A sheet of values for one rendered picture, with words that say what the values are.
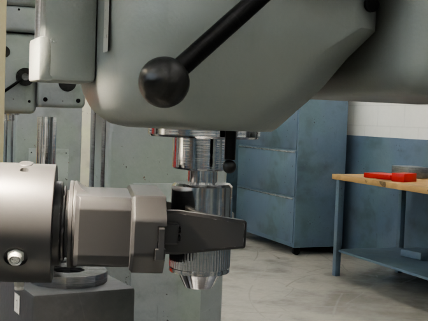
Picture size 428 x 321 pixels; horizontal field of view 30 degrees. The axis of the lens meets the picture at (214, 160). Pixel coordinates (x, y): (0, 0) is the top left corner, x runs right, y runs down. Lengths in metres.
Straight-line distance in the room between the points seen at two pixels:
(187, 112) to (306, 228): 7.44
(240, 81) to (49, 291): 0.45
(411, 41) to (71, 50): 0.23
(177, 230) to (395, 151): 7.07
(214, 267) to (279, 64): 0.16
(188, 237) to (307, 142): 7.31
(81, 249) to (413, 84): 0.26
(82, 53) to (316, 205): 7.45
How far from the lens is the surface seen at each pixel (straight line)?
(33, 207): 0.57
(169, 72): 0.45
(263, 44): 0.53
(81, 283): 0.92
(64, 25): 0.56
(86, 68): 0.56
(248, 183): 8.82
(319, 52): 0.55
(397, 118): 7.62
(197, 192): 0.59
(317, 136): 7.93
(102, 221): 0.57
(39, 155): 1.03
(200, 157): 0.59
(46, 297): 0.90
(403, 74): 0.57
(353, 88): 0.63
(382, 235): 7.80
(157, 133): 0.58
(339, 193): 6.94
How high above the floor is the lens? 1.32
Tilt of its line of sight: 3 degrees down
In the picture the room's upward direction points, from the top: 2 degrees clockwise
